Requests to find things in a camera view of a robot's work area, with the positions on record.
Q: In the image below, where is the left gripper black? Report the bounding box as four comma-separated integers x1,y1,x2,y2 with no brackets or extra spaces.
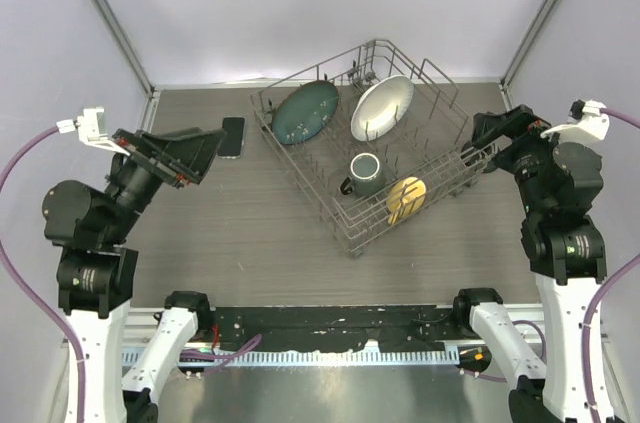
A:
104,124,226,240

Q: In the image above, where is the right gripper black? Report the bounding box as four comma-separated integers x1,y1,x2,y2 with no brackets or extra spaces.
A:
471,102,562,212

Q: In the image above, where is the black smartphone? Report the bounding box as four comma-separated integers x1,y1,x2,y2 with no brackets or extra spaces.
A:
217,116,246,159

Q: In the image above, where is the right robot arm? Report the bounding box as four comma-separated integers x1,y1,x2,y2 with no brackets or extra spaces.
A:
451,100,620,422

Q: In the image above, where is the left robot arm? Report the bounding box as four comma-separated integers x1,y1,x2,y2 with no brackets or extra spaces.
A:
42,127,226,422

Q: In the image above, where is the teal ceramic plate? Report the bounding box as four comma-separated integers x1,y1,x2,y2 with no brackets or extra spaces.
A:
271,80,339,145

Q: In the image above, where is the dark green mug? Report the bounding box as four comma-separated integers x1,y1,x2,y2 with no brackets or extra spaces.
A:
340,153,386,198

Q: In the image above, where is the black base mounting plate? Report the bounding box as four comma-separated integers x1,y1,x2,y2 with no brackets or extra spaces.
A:
205,305,474,353

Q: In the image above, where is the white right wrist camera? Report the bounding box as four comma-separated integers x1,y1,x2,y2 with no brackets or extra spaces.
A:
541,100,610,145

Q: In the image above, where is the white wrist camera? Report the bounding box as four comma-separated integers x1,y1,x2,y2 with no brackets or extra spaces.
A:
541,100,610,145
56,107,128,155

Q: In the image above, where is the grey wire dish rack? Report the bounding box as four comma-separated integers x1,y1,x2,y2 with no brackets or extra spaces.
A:
250,39,482,256

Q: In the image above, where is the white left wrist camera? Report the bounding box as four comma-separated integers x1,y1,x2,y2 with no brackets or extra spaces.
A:
56,107,128,155

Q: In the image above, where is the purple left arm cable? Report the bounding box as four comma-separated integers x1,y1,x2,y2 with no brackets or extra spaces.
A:
0,125,87,423

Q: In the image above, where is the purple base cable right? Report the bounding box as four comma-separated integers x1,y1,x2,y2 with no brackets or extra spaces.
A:
459,320,544,384

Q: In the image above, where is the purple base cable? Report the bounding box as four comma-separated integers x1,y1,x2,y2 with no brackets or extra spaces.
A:
179,332,264,374
459,320,544,384

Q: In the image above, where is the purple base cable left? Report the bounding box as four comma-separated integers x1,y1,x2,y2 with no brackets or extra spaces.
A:
179,332,264,374

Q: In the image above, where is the white slotted cable duct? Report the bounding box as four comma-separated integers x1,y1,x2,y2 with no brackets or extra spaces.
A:
122,348,460,368

